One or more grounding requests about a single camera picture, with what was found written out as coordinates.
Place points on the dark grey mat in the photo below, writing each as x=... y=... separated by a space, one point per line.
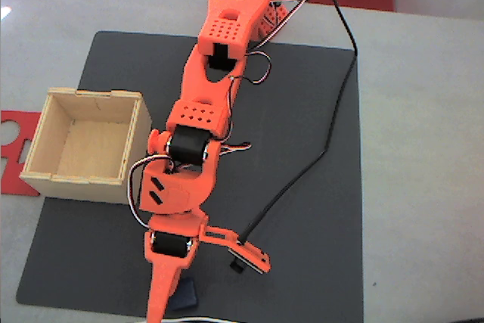
x=295 y=111

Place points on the orange camera mount with camera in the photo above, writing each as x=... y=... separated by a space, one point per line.
x=253 y=255

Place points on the blue cube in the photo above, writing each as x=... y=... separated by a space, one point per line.
x=187 y=294

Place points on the open wooden box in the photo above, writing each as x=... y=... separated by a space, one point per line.
x=94 y=149

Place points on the red flat cutout piece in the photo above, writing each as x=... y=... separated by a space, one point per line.
x=15 y=183

